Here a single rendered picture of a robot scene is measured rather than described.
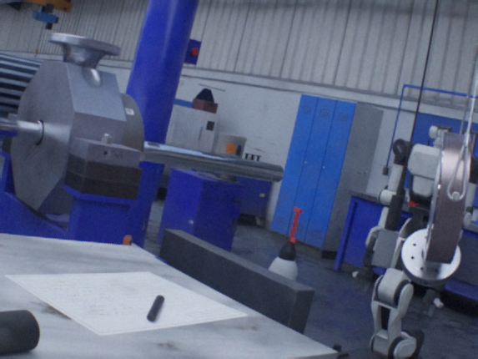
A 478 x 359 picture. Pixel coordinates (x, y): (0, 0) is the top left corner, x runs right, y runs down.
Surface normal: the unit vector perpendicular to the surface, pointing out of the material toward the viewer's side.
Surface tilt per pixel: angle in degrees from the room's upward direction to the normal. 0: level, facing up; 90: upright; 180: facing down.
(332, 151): 90
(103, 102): 45
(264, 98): 90
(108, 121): 90
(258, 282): 90
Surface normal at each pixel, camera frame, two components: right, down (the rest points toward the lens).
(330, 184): -0.75, -0.13
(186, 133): 0.62, 0.19
